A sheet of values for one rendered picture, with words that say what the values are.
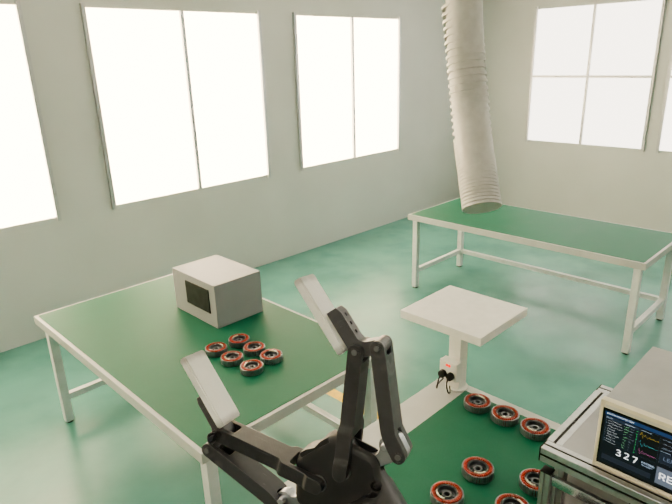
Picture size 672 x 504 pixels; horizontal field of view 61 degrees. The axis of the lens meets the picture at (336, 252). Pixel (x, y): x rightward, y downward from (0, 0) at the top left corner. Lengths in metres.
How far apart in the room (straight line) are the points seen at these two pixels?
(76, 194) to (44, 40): 1.20
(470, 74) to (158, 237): 3.81
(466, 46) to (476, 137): 0.37
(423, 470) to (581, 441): 0.63
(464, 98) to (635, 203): 5.89
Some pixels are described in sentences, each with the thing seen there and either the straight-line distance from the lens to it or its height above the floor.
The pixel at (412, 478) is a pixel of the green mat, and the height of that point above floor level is 0.75.
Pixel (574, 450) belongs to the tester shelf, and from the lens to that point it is 1.81.
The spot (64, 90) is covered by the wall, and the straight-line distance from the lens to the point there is 5.14.
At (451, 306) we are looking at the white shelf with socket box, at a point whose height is 1.20.
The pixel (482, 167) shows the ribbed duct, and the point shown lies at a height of 1.73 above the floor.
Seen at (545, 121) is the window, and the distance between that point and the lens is 8.48.
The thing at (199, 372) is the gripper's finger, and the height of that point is 1.91.
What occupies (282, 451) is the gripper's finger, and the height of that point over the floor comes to 1.85.
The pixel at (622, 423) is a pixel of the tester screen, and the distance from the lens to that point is 1.67.
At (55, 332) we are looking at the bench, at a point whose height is 0.75.
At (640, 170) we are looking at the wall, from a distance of 8.10.
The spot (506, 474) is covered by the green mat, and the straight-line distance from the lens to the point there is 2.25.
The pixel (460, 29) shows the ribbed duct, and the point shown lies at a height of 2.27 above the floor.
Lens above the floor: 2.17
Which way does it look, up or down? 19 degrees down
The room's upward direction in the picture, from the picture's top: 2 degrees counter-clockwise
